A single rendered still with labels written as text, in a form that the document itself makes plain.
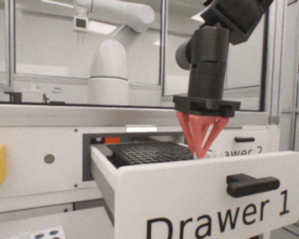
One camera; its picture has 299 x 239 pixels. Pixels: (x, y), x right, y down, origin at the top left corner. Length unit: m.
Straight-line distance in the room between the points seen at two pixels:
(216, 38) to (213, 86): 0.07
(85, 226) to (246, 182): 0.32
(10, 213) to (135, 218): 0.38
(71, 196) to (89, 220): 0.09
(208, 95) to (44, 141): 0.35
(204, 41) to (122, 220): 0.26
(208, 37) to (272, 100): 0.55
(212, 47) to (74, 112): 0.32
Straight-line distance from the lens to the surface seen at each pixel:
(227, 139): 0.67
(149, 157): 0.38
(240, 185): 0.24
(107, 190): 0.34
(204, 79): 0.33
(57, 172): 0.51
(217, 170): 0.26
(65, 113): 0.49
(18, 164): 0.51
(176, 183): 0.23
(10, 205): 0.55
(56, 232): 0.39
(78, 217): 0.49
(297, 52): 2.32
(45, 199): 0.54
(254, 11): 0.38
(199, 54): 0.34
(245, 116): 0.74
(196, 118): 0.32
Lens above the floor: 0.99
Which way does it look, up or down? 3 degrees down
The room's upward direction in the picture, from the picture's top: 2 degrees clockwise
